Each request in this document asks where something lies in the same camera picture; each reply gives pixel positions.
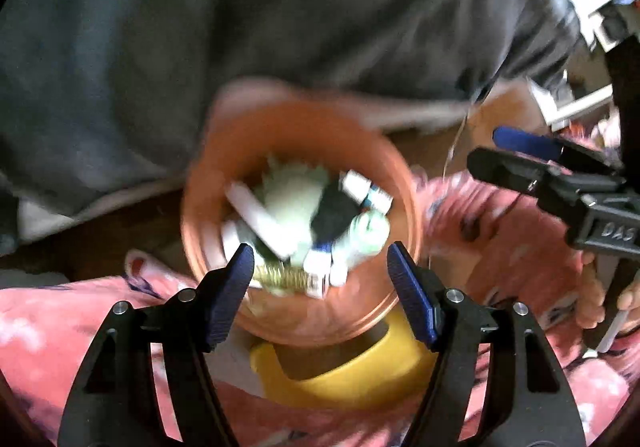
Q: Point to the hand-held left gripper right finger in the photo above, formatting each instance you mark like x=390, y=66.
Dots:
x=411, y=294

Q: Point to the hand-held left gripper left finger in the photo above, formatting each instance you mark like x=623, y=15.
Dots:
x=235, y=292

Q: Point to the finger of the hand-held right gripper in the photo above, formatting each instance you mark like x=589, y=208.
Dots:
x=505, y=168
x=525, y=139

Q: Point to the orange plastic bucket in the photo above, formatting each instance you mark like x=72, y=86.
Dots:
x=350, y=322

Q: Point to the white bottle with green cap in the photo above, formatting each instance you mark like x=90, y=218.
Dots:
x=367, y=233

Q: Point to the person's right hand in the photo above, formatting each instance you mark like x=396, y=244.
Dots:
x=589, y=299

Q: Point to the thin white stick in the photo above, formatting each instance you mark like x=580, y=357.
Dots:
x=614, y=329

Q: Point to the yellow plastic container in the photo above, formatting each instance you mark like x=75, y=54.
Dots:
x=350, y=387

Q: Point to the green and white crumpled wrapper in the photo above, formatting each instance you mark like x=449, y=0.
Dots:
x=292, y=194

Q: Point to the white tube with blue end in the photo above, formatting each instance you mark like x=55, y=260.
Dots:
x=362, y=188

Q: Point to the pink floral blanket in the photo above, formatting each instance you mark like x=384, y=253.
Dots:
x=30, y=327

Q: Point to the person in grey clothing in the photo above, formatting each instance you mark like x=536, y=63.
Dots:
x=200, y=27

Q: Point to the white furniture frame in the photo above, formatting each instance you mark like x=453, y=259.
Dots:
x=575, y=109

